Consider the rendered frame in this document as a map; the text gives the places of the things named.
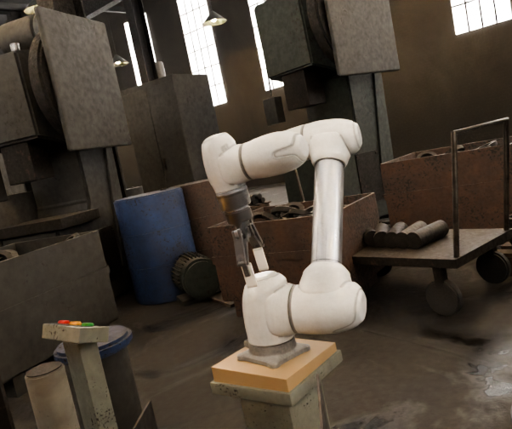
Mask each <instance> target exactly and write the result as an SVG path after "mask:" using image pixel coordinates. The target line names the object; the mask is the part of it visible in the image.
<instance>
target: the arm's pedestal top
mask: <svg viewBox="0 0 512 429"><path fill-rule="evenodd" d="M342 361H343V358H342V353H341V350H337V351H336V352H335V353H334V354H333V355H332V356H331V357H329V358H328V359H327V360H326V361H325V362H324V363H322V364H321V365H320V366H319V367H318V368H317V369H315V370H314V371H313V372H312V373H311V374H309V375H308V376H307V377H306V378H305V379H304V380H302V381H301V382H300V383H299V384H298V385H297V386H295V387H294V389H292V391H290V392H279V391H274V390H268V389H262V388H256V387H250V386H238V385H233V384H227V383H221V382H215V381H214V380H213V381H212V382H210V386H211V389H212V394H219V395H224V396H229V397H234V398H244V399H249V400H254V401H260V402H265V403H274V404H280V405H285V406H290V407H292V406H294V405H295V404H296V403H297V402H298V401H299V400H300V399H301V398H302V397H303V396H304V395H305V394H306V393H307V392H309V391H310V390H311V389H312V388H313V387H314V386H315V385H316V374H319V377H320V381H321V380H322V379H323V378H324V377H325V376H326V375H327V374H329V373H330V372H331V371H332V370H333V369H334V368H335V367H336V366H337V365H339V364H340V363H341V362H342Z"/></svg>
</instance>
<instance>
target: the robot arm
mask: <svg viewBox="0 0 512 429"><path fill-rule="evenodd" d="M361 145H362V137H361V131H360V128H359V125H358V124H357V123H354V122H353V121H350V120H347V119H340V118H335V119H327V120H321V121H316V122H313V123H307V124H303V125H300V126H297V127H294V128H291V129H288V130H285V131H282V132H274V133H270V134H265V135H263V136H260V137H259V138H256V139H254V140H251V141H249V142H246V143H243V144H238V145H237V144H236V142H235V140H234V139H233V138H232V137H231V136H230V135H229V134H227V133H221V134H215V135H212V136H210V137H208V138H206V139H205V140H204V141H203V143H202V159H203V164H204V168H205V171H206V174H207V177H208V180H209V183H210V185H211V186H212V187H213V189H214V191H215V193H216V198H217V199H218V202H219V206H220V209H221V211H223V212H225V218H226V220H227V223H228V224H229V225H234V226H235V229H236V230H235V231H232V232H231V234H232V237H233V240H234V246H235V252H236V264H237V266H238V267H239V266H240V267H241V269H242V273H243V276H244V278H245V281H246V285H245V287H244V290H243V297H242V311H243V318H244V323H245V329H246V332H247V339H246V340H244V346H245V347H247V348H249V349H248V350H246V351H245V352H241V353H239V354H238V355H237V360H239V361H247V362H250V363H256V364H259V365H263V366H266V367H268V368H270V369H277V368H279V367H280V366H281V365H282V364H284V363H285V362H287V361H289V360H291V359H293V358H295V357H297V356H298V355H300V354H302V353H304V352H307V351H309V350H310V345H309V344H304V343H298V342H296V340H295V336H294V335H295V334H307V335H327V334H336V333H341V332H344V331H347V330H349V329H353V328H354V327H356V326H358V325H359V324H360V323H361V322H363V320H364V319H365V316H366V312H367V298H366V296H365V293H364V292H363V290H362V288H361V286H360V285H359V284H357V283H355V282H351V278H350V273H349V271H348V270H347V269H346V268H345V267H344V266H343V265H342V244H343V207H344V168H345V167H346V165H347V164H348V162H349V159H350V156H351V155H353V154H356V153H357V152H358V151H359V150H360V149H361ZM306 160H311V163H312V165H313V166H314V168H315V180H314V202H313V222H312V244H311V264H310V265H309V266H308V267H307V268H306V269H305V270H304V271H303V276H302V277H301V280H300V282H299V284H297V285H295V284H292V283H288V282H287V279H286V278H285V277H284V276H283V275H282V274H281V273H279V272H274V271H266V272H260V273H256V274H254V272H253V267H252V264H251V262H250V263H249V257H248V242H250V244H251V245H252V246H253V254H254V257H255V260H256V262H257V265H258V269H259V271H264V270H268V269H269V267H268V264H267V261H266V258H265V253H264V251H263V248H262V247H264V246H265V244H264V243H263V240H262V238H261V236H260V235H259V233H258V231H257V229H256V227H255V225H254V223H253V219H252V218H253V213H252V210H251V208H250V206H249V205H248V204H250V203H251V199H250V196H249V193H248V190H247V185H246V182H247V181H250V180H254V179H259V178H267V177H271V176H276V175H279V174H285V173H287V172H290V171H293V170H295V169H297V168H298V167H300V166H301V165H302V164H303V163H304V162H305V161H306Z"/></svg>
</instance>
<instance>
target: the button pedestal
mask: <svg viewBox="0 0 512 429"><path fill-rule="evenodd" d="M61 324H68V325H70V326H65V325H61ZM72 326H82V325H81V324H80V325H72V324H69V323H59V324H50V323H44V324H43V335H42V338H44V339H50V340H61V341H63V345H64V348H65V354H66V358H67V362H68V365H69V369H70V371H71V378H72V381H73V385H74V388H75V392H76V395H77V401H78V405H79V409H80V412H81V416H82V422H83V425H84V428H85V429H118V427H117V421H116V417H115V414H114V410H113V407H112V403H111V397H110V393H109V390H108V386H107V383H106V379H105V372H104V369H103V365H102V362H101V358H100V352H99V348H98V345H97V342H107V341H108V337H109V327H106V326H98V325H94V326H82V327H72Z"/></svg>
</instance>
